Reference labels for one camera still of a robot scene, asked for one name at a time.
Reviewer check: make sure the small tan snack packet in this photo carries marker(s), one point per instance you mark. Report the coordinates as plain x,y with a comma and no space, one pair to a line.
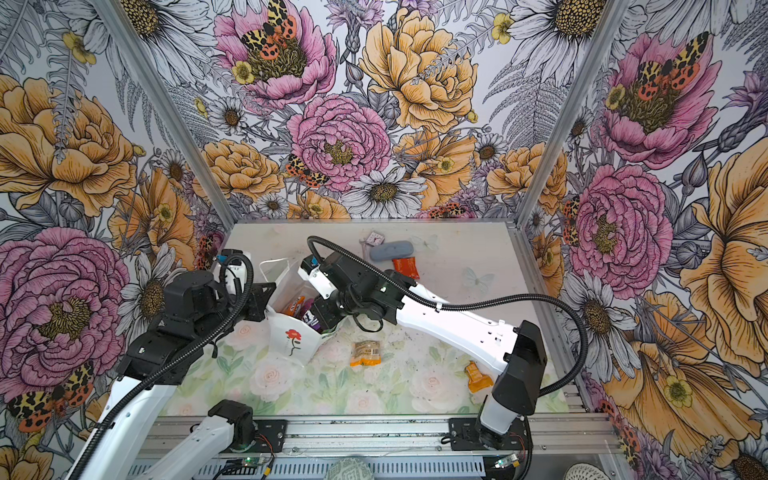
366,353

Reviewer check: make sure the small square clock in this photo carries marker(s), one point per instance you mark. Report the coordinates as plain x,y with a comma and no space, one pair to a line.
374,239

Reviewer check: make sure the aluminium mounting rail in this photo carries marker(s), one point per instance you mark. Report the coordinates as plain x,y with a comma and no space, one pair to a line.
394,447

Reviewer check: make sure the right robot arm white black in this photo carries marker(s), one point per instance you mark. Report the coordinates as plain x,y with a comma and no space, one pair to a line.
515,354

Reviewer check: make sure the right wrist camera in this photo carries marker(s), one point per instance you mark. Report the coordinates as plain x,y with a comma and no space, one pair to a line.
309,271

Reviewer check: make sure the orange Foxs candy bag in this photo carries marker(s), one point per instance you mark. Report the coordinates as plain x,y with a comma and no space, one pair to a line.
294,307

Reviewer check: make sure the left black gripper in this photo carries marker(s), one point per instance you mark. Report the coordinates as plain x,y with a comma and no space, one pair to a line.
258,301

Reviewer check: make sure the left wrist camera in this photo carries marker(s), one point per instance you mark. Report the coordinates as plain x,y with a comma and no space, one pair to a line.
234,275

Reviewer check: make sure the white floral paper bag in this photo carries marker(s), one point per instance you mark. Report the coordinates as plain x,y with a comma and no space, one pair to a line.
289,336

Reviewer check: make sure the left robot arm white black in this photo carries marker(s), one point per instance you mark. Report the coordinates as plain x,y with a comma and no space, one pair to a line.
154,366

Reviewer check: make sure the red snack packet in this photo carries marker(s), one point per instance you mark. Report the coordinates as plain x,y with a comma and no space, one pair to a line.
407,267

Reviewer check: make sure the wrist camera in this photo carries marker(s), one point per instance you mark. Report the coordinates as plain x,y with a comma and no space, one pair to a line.
309,271
234,275

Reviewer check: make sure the blue grey glasses case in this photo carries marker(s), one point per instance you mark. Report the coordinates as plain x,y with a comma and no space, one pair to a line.
391,251

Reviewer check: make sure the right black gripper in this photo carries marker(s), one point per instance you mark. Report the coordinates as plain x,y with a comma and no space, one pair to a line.
328,319

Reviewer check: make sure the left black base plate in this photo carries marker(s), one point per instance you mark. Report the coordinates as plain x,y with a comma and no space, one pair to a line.
259,436

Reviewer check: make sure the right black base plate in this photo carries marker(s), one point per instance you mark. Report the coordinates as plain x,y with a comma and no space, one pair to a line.
466,434

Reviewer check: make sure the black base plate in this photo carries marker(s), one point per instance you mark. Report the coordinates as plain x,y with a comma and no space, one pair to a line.
259,436
466,434

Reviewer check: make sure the purple Lotte gummy bag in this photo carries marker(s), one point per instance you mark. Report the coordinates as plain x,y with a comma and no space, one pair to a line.
307,317

